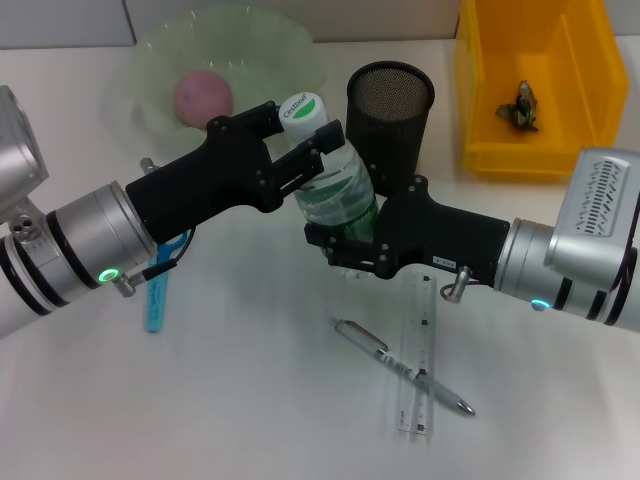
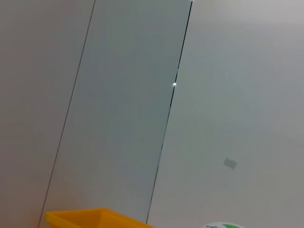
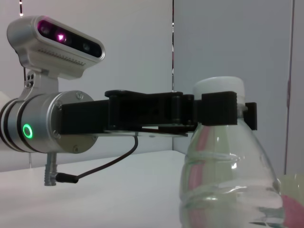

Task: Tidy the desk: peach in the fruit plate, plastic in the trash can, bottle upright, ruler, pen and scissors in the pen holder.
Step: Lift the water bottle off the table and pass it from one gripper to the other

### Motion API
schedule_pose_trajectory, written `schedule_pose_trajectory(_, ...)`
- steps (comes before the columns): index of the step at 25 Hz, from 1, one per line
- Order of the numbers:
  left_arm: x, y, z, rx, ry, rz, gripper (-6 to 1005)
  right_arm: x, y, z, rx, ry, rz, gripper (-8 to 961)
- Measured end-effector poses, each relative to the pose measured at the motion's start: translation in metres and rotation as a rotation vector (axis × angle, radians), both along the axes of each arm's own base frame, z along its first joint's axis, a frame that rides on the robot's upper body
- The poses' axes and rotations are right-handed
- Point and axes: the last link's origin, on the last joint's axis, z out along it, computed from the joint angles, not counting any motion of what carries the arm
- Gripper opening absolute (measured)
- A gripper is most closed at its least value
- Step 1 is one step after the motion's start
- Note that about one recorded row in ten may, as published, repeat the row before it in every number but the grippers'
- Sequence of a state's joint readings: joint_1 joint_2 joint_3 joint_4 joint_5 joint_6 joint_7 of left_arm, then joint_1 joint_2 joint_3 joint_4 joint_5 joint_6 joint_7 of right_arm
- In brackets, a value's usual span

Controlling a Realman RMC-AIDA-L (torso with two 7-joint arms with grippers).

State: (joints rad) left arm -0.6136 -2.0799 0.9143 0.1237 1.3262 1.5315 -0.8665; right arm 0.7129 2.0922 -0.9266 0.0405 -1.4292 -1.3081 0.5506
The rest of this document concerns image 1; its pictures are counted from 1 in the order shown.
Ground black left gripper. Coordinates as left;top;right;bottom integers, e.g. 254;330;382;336
124;99;347;244

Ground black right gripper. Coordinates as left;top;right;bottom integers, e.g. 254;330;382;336
304;159;511;289

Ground clear bottle with green label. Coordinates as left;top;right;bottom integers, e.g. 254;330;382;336
278;91;382;279

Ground pink toy peach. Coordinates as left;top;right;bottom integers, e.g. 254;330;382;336
173;69;235;130

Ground green plastic wrapper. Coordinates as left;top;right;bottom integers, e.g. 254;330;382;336
494;79;541;134

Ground green translucent fruit bowl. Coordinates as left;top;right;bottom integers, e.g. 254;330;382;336
107;4;326;161

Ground clear plastic ruler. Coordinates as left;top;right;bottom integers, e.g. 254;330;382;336
397;271;438;434

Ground silver ballpoint pen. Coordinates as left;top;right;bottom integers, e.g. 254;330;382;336
333;319;477;417

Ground blue and teal scissors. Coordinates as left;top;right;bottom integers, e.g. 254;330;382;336
143;239;191;335

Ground black mesh cup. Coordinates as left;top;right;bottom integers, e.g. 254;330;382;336
346;60;436;194

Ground yellow plastic bin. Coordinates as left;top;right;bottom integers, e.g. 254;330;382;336
453;0;630;184

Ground right gripper cable with plugs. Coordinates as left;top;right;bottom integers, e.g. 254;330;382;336
438;264;474;304

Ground gripper cable with plugs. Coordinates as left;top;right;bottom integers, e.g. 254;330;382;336
117;157;194;299
438;264;474;304

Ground grey vertical wall trim strip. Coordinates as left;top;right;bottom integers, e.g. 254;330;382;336
121;0;138;47

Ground left gripper cable with plugs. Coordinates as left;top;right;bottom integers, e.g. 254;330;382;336
117;157;194;299

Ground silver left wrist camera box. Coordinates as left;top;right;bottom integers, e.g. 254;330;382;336
0;84;51;226

